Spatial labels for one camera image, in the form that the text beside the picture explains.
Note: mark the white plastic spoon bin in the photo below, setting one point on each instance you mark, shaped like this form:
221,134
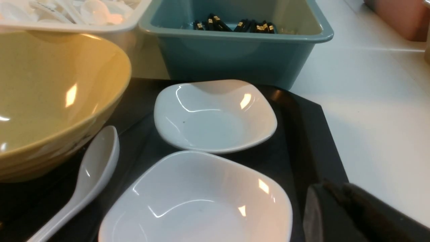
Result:
142,49

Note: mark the pile of white spoons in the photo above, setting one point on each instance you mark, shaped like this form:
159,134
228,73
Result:
78,12

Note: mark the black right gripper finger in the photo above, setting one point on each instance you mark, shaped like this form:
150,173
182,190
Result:
348,213

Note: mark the pink container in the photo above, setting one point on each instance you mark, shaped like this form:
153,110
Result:
409,18

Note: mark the black plastic serving tray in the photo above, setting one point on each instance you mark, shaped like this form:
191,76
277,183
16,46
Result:
300,153

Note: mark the white ceramic soup spoon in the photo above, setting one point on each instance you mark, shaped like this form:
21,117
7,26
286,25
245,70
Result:
96,169

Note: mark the white square dish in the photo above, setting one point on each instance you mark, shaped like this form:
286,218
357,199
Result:
217,117
191,196

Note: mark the bundle of black chopsticks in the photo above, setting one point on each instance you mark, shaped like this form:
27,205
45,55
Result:
214,23

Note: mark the yellow noodle bowl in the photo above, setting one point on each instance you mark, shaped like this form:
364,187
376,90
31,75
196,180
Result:
57,91

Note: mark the teal plastic chopstick bin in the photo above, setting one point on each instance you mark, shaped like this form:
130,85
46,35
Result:
258,58

